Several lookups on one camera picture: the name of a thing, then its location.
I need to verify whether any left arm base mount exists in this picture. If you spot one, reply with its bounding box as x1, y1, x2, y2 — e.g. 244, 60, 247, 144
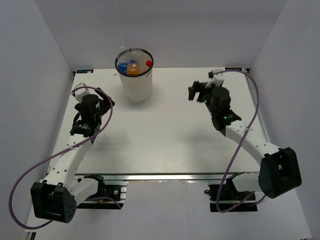
77, 174, 126, 210

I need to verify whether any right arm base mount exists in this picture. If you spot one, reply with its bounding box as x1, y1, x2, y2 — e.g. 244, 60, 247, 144
204, 184, 258, 213

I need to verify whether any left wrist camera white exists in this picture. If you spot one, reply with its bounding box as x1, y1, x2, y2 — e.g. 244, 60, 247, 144
71, 82, 90, 103

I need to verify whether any orange juice bottle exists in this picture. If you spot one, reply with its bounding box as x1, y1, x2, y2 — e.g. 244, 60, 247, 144
126, 63, 140, 75

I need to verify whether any clear bottle blue label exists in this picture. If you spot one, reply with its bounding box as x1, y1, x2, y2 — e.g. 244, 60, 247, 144
117, 59, 137, 74

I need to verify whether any right blue table sticker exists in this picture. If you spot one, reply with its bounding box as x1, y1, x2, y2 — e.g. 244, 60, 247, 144
224, 67, 243, 72

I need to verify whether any white bin black rim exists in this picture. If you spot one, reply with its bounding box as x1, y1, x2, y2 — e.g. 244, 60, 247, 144
114, 48, 154, 103

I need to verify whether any blue table sticker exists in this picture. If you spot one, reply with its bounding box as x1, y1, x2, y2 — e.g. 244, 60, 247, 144
224, 67, 243, 72
76, 69, 94, 74

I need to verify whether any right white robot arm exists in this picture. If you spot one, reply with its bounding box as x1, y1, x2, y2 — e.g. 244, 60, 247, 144
188, 81, 302, 200

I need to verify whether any clear bottle blue band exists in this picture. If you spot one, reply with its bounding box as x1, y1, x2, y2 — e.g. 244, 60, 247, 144
118, 47, 144, 61

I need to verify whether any left blue table sticker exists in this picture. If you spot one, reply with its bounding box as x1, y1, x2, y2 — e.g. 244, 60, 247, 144
76, 69, 94, 74

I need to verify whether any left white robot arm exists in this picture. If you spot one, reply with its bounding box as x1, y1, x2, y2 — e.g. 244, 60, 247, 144
30, 87, 115, 223

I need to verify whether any clear bottle red cap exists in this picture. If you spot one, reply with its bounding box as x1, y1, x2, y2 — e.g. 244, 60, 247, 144
140, 60, 153, 74

